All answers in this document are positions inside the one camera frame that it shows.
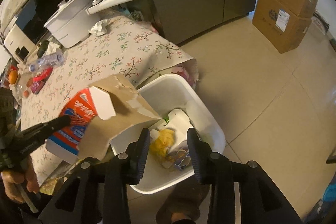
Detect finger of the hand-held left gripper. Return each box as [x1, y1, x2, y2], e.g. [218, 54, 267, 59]
[16, 116, 71, 159]

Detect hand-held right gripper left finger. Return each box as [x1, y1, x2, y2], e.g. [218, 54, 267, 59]
[38, 128, 151, 224]

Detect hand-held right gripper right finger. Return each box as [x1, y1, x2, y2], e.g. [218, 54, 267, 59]
[186, 128, 302, 224]

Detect blue package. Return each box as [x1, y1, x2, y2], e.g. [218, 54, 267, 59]
[165, 146, 193, 170]

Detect yellow wrapper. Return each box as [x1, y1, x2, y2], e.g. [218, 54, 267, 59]
[150, 128, 176, 157]

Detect white paper sheet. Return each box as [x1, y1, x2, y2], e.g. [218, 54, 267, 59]
[168, 109, 195, 151]

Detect blue orange white carton box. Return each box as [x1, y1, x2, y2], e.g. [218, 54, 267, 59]
[46, 74, 162, 164]

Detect red plastic wrapper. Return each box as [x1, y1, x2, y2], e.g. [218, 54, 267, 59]
[32, 67, 53, 82]

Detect clear plastic bottle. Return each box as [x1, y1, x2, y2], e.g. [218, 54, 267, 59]
[28, 52, 66, 72]

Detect white trash bin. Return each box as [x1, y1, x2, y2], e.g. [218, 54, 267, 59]
[110, 74, 226, 194]

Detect white tissue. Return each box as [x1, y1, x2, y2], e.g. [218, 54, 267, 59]
[88, 19, 109, 37]
[46, 42, 62, 55]

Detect person's left hand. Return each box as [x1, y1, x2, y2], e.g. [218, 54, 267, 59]
[1, 157, 40, 203]

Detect person's brown slipper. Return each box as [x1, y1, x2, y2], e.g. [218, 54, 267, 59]
[156, 183, 210, 224]

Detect clear glass jar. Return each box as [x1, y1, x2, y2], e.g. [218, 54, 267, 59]
[10, 74, 34, 101]

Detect yellow green package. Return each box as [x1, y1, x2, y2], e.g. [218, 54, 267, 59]
[39, 177, 62, 194]

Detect large orange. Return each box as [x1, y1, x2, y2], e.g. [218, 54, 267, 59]
[8, 70, 19, 84]

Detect white air fryer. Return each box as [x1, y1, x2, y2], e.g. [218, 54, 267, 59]
[3, 25, 36, 63]

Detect white electric pot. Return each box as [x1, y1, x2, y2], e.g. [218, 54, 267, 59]
[43, 0, 138, 49]

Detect black microwave oven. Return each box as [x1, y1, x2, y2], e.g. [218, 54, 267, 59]
[14, 0, 88, 45]

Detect white pot lid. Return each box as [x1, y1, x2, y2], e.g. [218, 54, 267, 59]
[43, 0, 90, 29]

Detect blue plastic object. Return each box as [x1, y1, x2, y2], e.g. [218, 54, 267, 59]
[324, 182, 336, 201]

